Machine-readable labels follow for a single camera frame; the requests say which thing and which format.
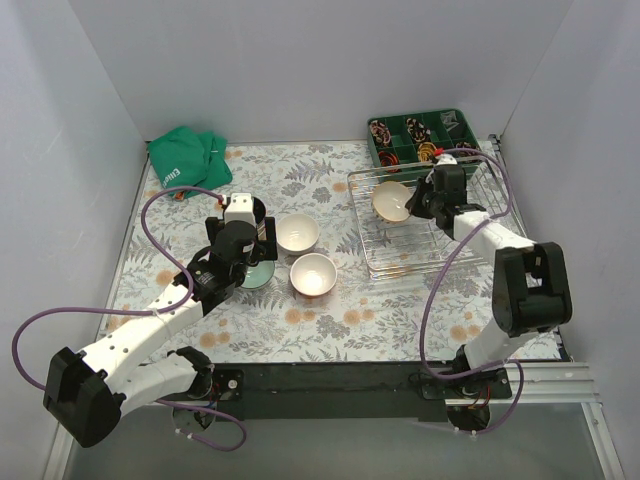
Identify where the pale green ribbed bowl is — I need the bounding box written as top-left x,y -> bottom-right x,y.
241,260 -> 275,290

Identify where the white bowl blue leaf pattern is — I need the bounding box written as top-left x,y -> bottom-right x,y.
371,181 -> 412,223

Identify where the grey white gradient bowl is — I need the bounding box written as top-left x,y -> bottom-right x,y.
276,213 -> 320,255

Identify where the black glossy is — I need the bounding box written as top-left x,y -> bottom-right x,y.
252,196 -> 266,231

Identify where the orange bowl black inside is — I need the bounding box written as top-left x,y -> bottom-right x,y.
290,253 -> 337,297

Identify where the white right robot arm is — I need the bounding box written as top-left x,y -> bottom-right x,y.
405,164 -> 573,398

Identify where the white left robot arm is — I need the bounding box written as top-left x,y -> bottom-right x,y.
44,217 -> 278,447

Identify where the dark patterned scrunchie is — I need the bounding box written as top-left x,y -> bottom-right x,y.
455,141 -> 480,156

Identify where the green compartment organizer tray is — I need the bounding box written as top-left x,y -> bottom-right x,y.
367,109 -> 479,178

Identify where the green folded cloth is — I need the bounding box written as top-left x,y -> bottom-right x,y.
147,126 -> 233,190

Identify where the black white scrunchie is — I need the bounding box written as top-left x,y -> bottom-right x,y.
405,117 -> 431,143

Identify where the floral patterned table mat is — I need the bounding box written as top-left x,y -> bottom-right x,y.
102,142 -> 564,364

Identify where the pink black scrunchie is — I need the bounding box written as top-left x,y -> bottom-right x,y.
369,120 -> 392,148

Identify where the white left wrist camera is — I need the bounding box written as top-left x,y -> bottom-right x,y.
220,193 -> 256,227

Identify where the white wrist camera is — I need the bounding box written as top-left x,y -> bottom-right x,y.
220,193 -> 256,227
432,148 -> 458,167

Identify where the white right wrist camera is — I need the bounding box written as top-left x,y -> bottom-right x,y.
432,148 -> 458,167

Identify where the metal wire dish rack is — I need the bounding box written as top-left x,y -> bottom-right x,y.
347,156 -> 507,280

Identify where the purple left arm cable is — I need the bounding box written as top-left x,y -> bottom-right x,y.
12,185 -> 247,452

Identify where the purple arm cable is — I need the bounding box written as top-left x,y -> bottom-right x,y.
418,147 -> 526,435
12,185 -> 247,452

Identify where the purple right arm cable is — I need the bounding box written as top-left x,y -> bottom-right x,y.
418,147 -> 526,435

